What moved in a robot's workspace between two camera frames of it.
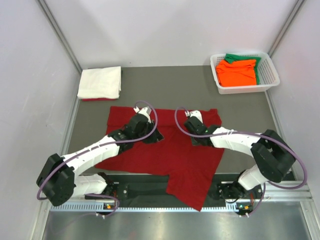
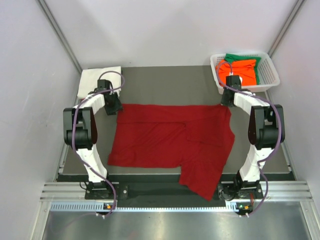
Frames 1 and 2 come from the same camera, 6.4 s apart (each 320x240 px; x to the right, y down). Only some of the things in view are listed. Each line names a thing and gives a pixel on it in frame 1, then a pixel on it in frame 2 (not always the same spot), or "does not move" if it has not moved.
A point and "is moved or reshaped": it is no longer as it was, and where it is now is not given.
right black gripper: [194, 142] -> [223, 102]
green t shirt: [229, 58] does not move
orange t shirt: [238, 73] does not move
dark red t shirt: [191, 170] is moved or reshaped
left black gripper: [155, 137] -> [117, 106]
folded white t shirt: [103, 82] does not move
